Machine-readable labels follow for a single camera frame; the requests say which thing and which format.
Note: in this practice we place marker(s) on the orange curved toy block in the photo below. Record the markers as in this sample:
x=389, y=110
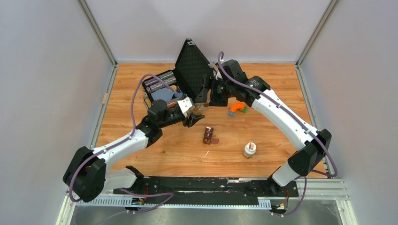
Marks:
x=237, y=106

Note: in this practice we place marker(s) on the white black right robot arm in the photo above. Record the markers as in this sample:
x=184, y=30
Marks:
x=231, y=81

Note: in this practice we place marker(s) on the green toy block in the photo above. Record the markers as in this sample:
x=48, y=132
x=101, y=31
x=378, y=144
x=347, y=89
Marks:
x=243, y=110

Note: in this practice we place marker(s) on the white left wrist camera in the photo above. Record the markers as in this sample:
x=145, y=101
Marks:
x=186, y=105

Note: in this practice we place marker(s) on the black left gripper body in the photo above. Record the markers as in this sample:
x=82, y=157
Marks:
x=185, y=122

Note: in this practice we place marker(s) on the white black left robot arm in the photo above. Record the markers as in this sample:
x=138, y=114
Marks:
x=89, y=174

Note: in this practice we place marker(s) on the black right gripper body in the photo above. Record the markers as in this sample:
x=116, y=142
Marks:
x=221, y=91

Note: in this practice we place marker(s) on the brown pill organizer strip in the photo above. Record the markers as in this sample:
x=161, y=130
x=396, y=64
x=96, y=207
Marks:
x=208, y=137

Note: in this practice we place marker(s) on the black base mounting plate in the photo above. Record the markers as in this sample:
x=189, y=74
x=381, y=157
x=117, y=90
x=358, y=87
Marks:
x=210, y=191

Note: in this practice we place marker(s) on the amber pill jar white lid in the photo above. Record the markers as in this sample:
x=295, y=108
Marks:
x=249, y=150

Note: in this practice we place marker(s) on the black poker chip case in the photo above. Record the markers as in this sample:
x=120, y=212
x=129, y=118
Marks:
x=183, y=80

